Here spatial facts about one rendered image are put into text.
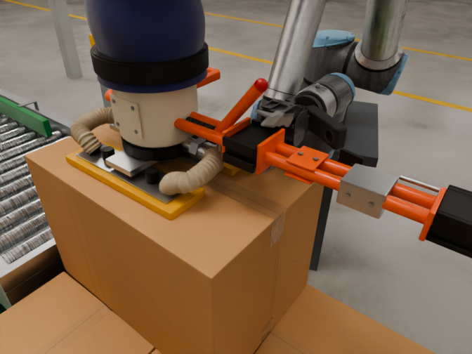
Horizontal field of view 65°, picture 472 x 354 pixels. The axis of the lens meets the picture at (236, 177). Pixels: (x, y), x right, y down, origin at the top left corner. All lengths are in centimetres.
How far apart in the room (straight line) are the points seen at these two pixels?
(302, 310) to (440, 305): 102
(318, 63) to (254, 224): 86
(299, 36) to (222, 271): 60
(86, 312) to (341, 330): 67
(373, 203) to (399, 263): 152
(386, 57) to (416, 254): 118
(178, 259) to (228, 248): 9
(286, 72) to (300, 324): 65
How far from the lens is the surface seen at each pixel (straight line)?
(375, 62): 133
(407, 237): 226
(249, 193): 77
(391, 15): 120
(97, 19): 71
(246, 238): 67
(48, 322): 114
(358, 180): 59
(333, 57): 141
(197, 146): 76
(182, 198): 73
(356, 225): 223
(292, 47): 97
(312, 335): 104
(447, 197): 59
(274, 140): 65
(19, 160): 187
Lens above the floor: 140
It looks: 34 degrees down
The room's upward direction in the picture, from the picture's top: 1 degrees clockwise
